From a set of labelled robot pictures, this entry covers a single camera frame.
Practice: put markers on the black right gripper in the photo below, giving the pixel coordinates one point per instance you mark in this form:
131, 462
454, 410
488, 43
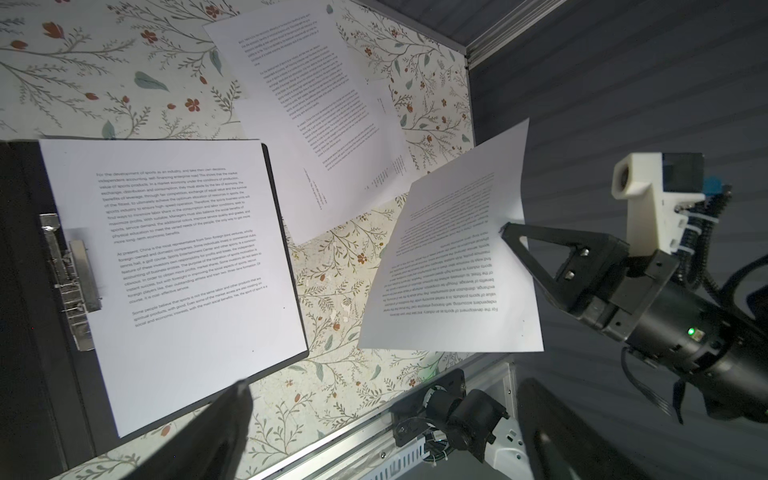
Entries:
713, 346

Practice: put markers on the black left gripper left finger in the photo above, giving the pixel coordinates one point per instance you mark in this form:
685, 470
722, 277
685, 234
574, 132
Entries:
210, 446

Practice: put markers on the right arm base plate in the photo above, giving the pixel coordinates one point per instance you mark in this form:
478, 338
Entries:
468, 418

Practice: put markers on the floral patterned table mat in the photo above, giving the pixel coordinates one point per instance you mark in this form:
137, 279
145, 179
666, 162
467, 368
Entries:
148, 70

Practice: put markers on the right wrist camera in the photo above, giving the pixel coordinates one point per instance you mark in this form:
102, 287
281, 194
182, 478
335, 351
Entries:
661, 190

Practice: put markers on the printed paper sheet back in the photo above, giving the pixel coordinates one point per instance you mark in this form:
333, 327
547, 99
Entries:
336, 147

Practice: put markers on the printed paper sheet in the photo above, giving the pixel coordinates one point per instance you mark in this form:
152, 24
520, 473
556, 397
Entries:
447, 281
191, 264
336, 147

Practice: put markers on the red folder black inside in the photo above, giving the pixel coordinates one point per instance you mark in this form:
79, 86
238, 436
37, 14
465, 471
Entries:
55, 414

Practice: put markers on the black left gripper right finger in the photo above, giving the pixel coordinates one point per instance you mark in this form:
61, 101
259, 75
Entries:
561, 445

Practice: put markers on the white ventilated front rail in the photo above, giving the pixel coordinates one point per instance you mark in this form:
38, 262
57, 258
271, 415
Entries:
399, 463

